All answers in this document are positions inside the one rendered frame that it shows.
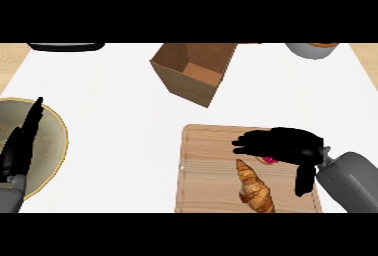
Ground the orange food in bowl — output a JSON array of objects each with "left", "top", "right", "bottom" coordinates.
[{"left": 306, "top": 42, "right": 341, "bottom": 49}]

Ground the wooden cutting board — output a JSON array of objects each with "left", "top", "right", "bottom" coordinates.
[{"left": 173, "top": 123, "right": 325, "bottom": 214}]

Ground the pink frosted donut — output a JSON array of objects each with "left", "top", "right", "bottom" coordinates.
[{"left": 256, "top": 155, "right": 281, "bottom": 166}]

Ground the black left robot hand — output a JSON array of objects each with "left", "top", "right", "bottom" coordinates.
[{"left": 0, "top": 96, "right": 46, "bottom": 182}]

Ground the beige plate with gold rim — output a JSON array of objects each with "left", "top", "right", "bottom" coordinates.
[{"left": 0, "top": 97, "right": 70, "bottom": 202}]

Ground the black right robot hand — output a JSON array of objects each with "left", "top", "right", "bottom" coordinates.
[{"left": 230, "top": 126, "right": 326, "bottom": 198}]

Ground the golden brown croissant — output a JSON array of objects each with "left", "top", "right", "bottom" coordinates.
[{"left": 235, "top": 158, "right": 278, "bottom": 214}]

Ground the brown cardboard box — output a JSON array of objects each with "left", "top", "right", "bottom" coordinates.
[{"left": 149, "top": 42, "right": 239, "bottom": 109}]

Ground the grey bowl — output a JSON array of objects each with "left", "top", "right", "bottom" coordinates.
[{"left": 284, "top": 42, "right": 341, "bottom": 61}]

